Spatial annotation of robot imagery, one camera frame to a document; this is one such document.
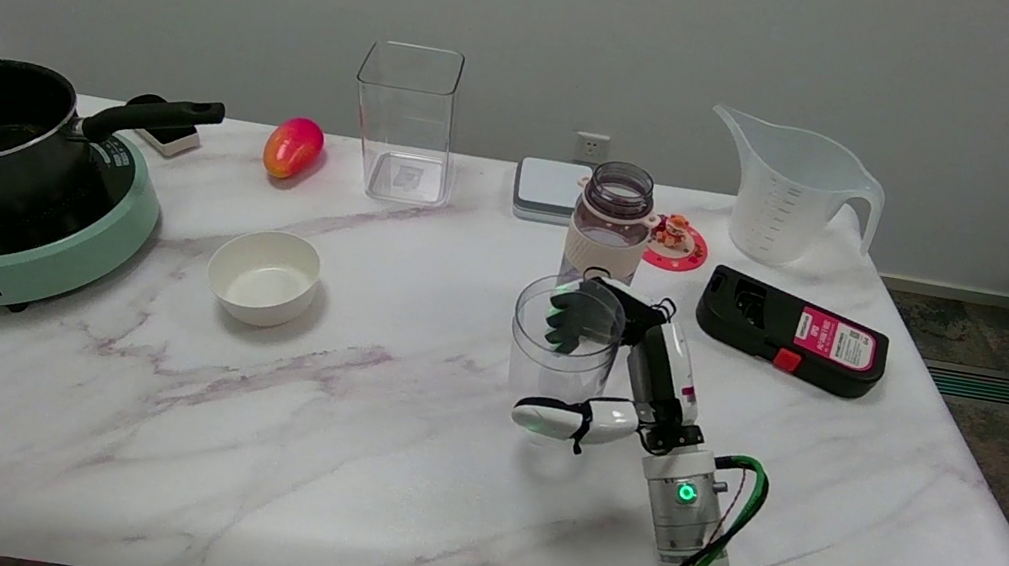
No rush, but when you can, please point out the grey white kitchen scale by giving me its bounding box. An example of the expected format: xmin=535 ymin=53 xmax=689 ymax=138
xmin=508 ymin=155 xmax=597 ymax=230

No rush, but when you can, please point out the green induction cooker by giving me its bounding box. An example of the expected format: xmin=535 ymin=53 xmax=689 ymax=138
xmin=0 ymin=114 xmax=173 ymax=336

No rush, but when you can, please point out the clear square storage container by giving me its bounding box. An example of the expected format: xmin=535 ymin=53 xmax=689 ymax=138
xmin=339 ymin=36 xmax=473 ymax=211

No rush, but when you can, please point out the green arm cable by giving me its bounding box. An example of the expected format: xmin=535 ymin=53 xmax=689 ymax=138
xmin=672 ymin=447 xmax=775 ymax=566

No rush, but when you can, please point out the black device with pink label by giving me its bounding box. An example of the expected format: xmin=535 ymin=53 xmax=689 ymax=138
xmin=686 ymin=262 xmax=899 ymax=404

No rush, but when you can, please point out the red yellow mango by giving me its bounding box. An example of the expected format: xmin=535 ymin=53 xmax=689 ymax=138
xmin=259 ymin=112 xmax=328 ymax=186

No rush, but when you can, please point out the pink round coaster with figure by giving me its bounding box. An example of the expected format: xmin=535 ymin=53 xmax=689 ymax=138
xmin=639 ymin=210 xmax=714 ymax=277

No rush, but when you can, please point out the white wall socket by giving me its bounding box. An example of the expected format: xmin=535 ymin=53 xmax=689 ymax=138
xmin=572 ymin=131 xmax=613 ymax=167

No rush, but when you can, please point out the large translucent measuring jug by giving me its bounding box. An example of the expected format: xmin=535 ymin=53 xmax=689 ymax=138
xmin=691 ymin=104 xmax=896 ymax=282

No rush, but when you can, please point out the small clear measuring cup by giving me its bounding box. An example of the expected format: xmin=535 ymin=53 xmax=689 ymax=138
xmin=501 ymin=268 xmax=633 ymax=415

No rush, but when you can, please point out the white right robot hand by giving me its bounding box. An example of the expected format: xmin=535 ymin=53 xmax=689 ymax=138
xmin=507 ymin=266 xmax=728 ymax=469

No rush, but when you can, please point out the floor vent grille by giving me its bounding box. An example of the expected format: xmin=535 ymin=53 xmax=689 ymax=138
xmin=917 ymin=358 xmax=1009 ymax=408

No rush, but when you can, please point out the purple clear water bottle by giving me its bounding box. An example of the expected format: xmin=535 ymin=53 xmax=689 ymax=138
xmin=555 ymin=155 xmax=664 ymax=298

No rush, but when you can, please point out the white round bowl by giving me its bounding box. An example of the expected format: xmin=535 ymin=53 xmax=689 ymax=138
xmin=200 ymin=221 xmax=327 ymax=335

